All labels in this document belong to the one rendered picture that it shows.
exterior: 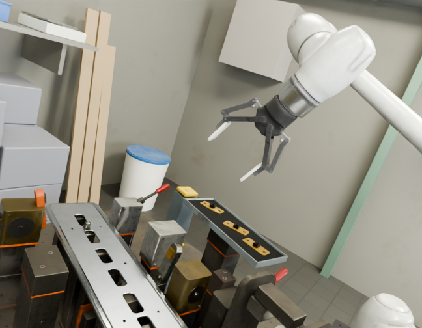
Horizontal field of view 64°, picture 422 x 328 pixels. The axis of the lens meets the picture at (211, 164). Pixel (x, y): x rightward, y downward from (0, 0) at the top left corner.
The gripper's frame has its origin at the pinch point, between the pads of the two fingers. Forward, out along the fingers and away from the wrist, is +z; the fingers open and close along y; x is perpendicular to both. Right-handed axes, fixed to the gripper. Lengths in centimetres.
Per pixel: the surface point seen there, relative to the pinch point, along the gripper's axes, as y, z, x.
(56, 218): 21, 59, 9
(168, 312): -21.9, 32.7, 17.4
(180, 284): -18.7, 29.6, 11.6
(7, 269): 16, 71, 24
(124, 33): 177, 99, -193
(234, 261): -25.4, 27.2, -11.2
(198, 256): -22, 76, -57
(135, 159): 78, 167, -178
